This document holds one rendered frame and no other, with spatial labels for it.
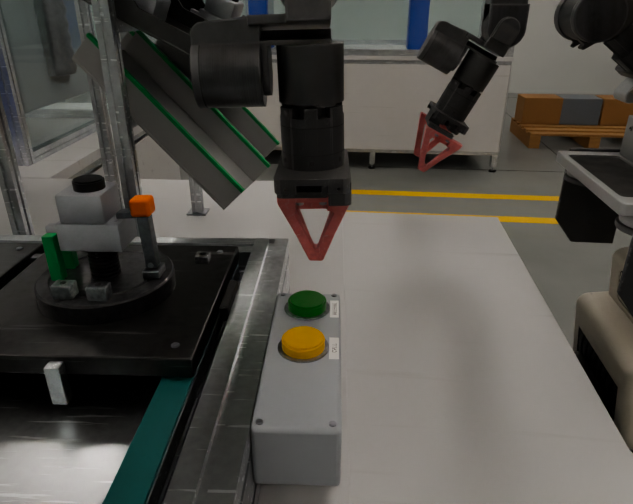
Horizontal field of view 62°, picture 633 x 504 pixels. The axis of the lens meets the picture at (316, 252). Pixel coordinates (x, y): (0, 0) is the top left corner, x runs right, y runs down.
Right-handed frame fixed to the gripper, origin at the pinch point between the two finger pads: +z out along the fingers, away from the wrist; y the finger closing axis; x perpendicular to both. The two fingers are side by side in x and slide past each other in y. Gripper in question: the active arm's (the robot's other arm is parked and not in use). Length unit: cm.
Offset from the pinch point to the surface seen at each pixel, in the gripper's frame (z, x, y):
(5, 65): -11, -79, -88
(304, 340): 5.3, -1.0, 7.7
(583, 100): 71, 253, -504
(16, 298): 4.7, -31.6, 0.6
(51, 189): 15, -64, -68
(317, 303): 5.3, 0.0, 1.0
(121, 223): -3.3, -19.2, -0.2
